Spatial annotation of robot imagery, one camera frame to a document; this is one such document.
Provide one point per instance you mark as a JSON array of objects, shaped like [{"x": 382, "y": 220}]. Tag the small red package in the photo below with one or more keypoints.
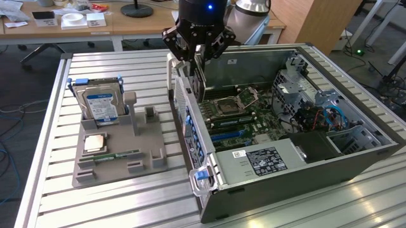
[{"x": 98, "y": 7}]

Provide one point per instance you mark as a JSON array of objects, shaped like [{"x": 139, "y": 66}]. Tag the silver chipset heatsink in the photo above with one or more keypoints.
[{"x": 262, "y": 139}]

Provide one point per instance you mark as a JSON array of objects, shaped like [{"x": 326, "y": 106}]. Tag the blue case release latch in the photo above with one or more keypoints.
[{"x": 201, "y": 178}]

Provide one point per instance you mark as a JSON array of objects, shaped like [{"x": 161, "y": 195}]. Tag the metal socket cover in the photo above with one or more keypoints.
[{"x": 247, "y": 96}]

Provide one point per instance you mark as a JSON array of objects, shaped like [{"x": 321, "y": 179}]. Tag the green RAM stick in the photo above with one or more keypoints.
[{"x": 111, "y": 156}]

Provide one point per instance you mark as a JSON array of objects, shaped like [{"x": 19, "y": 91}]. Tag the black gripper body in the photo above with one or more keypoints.
[{"x": 203, "y": 14}]

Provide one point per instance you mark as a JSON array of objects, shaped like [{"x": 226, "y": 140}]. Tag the blue card retention clip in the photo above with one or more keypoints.
[
  {"x": 197, "y": 149},
  {"x": 199, "y": 157},
  {"x": 194, "y": 141},
  {"x": 193, "y": 134},
  {"x": 190, "y": 126},
  {"x": 189, "y": 118}
]

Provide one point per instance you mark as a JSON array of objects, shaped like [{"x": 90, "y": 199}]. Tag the Nvidia graphics card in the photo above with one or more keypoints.
[{"x": 198, "y": 85}]

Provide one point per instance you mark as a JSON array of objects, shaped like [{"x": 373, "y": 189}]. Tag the white box with tape roll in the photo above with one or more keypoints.
[{"x": 74, "y": 22}]

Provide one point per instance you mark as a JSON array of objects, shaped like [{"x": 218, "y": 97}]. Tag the grey power supply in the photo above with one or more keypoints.
[{"x": 270, "y": 161}]

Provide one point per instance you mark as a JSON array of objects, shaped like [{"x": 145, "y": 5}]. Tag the green indicator light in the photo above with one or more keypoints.
[{"x": 360, "y": 51}]

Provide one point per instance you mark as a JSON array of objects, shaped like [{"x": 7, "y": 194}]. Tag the wooden cabinet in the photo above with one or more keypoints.
[{"x": 317, "y": 21}]

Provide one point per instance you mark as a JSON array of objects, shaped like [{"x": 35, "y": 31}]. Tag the blue expansion slot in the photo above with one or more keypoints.
[{"x": 226, "y": 135}]

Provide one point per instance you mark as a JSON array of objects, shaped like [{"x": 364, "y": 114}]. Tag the metal disk bay cage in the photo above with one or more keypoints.
[{"x": 293, "y": 78}]

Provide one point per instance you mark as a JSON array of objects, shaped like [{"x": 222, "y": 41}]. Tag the CPU socket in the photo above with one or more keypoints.
[{"x": 226, "y": 108}]

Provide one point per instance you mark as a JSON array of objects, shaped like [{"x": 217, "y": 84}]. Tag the open grey PC case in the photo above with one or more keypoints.
[{"x": 285, "y": 194}]

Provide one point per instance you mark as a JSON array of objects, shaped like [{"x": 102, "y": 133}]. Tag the installed dark RAM stick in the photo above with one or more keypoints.
[{"x": 230, "y": 123}]

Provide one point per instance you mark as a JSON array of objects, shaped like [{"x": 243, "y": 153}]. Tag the grey parts rack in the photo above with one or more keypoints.
[{"x": 127, "y": 142}]

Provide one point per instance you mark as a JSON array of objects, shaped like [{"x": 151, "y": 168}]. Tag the black round lamp base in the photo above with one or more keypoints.
[{"x": 137, "y": 10}]

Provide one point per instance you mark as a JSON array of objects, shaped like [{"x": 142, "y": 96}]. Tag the crumpled plastic bag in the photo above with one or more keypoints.
[{"x": 12, "y": 10}]

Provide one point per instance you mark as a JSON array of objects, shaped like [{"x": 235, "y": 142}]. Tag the wooden desk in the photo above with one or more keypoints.
[{"x": 137, "y": 26}]

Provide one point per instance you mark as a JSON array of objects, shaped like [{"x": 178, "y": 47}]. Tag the black topped white box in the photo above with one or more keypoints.
[{"x": 44, "y": 20}]

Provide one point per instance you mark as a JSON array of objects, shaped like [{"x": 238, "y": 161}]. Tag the green Dell motherboard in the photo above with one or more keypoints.
[{"x": 270, "y": 121}]

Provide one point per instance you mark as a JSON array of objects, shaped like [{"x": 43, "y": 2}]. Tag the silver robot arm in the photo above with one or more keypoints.
[{"x": 250, "y": 7}]

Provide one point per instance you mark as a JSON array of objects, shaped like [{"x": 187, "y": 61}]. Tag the white paper card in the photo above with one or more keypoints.
[{"x": 16, "y": 24}]

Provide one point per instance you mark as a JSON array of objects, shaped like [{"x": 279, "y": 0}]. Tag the black chair base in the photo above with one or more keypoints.
[{"x": 42, "y": 52}]

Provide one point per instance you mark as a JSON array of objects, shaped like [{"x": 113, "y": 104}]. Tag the small white labelled box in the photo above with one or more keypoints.
[{"x": 95, "y": 20}]

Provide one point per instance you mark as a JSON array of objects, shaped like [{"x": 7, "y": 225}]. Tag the silver CPU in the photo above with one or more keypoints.
[{"x": 94, "y": 143}]

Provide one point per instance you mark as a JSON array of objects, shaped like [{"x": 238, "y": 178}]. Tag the hard disk blue carrier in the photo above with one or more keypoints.
[{"x": 98, "y": 102}]

